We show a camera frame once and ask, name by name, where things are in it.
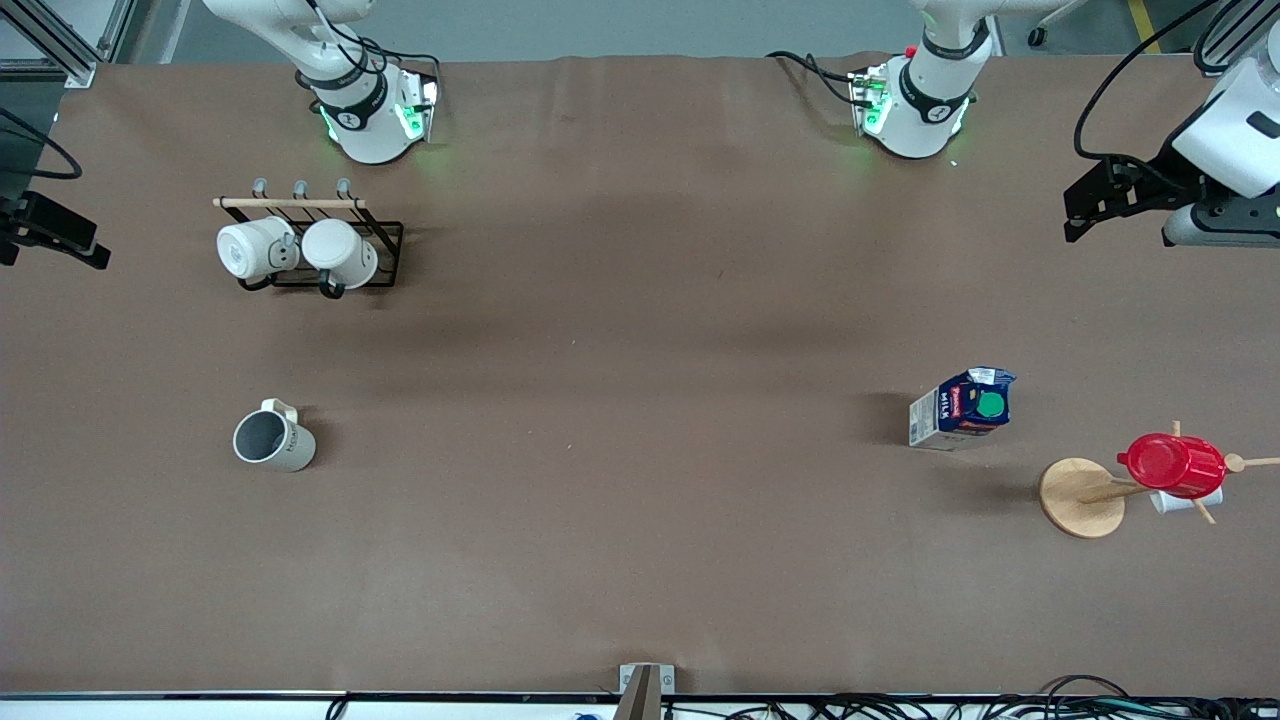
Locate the blue milk carton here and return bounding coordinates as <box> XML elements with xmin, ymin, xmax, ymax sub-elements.
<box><xmin>908</xmin><ymin>366</ymin><xmax>1017</xmax><ymax>452</ymax></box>

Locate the white mug with grey inside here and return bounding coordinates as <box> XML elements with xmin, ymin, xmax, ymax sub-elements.
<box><xmin>232</xmin><ymin>398</ymin><xmax>317</xmax><ymax>473</ymax></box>

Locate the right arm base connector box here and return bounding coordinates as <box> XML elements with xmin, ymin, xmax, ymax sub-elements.
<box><xmin>396</xmin><ymin>72</ymin><xmax>441</xmax><ymax>143</ymax></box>

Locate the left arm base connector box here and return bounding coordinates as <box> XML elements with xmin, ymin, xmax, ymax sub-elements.
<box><xmin>848</xmin><ymin>64</ymin><xmax>893</xmax><ymax>137</ymax></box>

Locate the red cup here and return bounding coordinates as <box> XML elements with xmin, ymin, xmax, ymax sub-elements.
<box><xmin>1117</xmin><ymin>432</ymin><xmax>1228</xmax><ymax>500</ymax></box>

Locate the small white cup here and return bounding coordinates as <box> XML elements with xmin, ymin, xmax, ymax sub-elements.
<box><xmin>1149</xmin><ymin>486</ymin><xmax>1225</xmax><ymax>516</ymax></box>

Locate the white mug with printed base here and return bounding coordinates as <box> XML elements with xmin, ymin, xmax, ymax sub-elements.
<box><xmin>216</xmin><ymin>216</ymin><xmax>300</xmax><ymax>283</ymax></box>

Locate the wooden mug tree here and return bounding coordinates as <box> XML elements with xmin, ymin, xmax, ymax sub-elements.
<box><xmin>1038</xmin><ymin>420</ymin><xmax>1280</xmax><ymax>540</ymax></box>

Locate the aluminium frame profile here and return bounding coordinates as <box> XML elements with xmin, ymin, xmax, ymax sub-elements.
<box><xmin>0</xmin><ymin>0</ymin><xmax>98</xmax><ymax>89</ymax></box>

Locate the white mug with black handle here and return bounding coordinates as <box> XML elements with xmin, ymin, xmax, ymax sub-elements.
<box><xmin>301</xmin><ymin>218</ymin><xmax>379</xmax><ymax>291</ymax></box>

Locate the black wire mug rack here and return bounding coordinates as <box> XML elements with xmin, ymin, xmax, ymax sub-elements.
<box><xmin>213</xmin><ymin>178</ymin><xmax>405</xmax><ymax>299</ymax></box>

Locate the black base power cable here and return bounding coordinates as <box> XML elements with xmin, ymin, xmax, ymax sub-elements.
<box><xmin>766</xmin><ymin>49</ymin><xmax>863</xmax><ymax>107</ymax></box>

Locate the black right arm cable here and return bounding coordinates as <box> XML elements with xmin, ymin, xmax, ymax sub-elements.
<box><xmin>300</xmin><ymin>0</ymin><xmax>443</xmax><ymax>96</ymax></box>

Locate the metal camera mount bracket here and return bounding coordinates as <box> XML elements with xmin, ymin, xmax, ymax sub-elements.
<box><xmin>612</xmin><ymin>663</ymin><xmax>677</xmax><ymax>720</ymax></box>

